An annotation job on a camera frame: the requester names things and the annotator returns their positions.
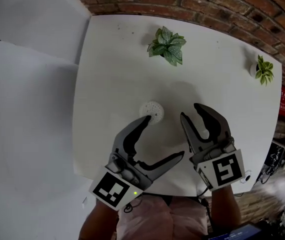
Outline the person's left forearm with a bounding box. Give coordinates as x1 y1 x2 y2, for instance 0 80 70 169
78 198 120 240

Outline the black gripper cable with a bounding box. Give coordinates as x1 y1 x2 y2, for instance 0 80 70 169
123 195 143 214

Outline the white table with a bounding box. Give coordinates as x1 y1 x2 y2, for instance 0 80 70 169
72 14 283 199

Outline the round table cable grommet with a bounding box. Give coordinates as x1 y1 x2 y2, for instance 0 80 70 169
240 170 253 184

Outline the person's pink clothing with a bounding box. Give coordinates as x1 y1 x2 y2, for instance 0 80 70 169
116 193 214 240

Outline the person's right forearm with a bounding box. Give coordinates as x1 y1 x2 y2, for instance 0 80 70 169
210 183 243 235

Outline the dark screen device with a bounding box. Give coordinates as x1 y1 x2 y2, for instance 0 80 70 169
201 222 263 240

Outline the yellow-green plant in white pot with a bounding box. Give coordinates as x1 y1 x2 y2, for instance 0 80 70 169
249 54 275 87

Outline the white round perforated cap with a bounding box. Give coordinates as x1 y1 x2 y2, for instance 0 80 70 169
139 100 165 126

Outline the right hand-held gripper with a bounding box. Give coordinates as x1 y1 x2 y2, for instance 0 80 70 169
180 103 246 192

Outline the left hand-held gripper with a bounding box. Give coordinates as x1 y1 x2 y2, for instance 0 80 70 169
88 115 185 212

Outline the white-veined green potted plant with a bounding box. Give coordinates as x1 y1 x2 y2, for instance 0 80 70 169
147 25 187 67

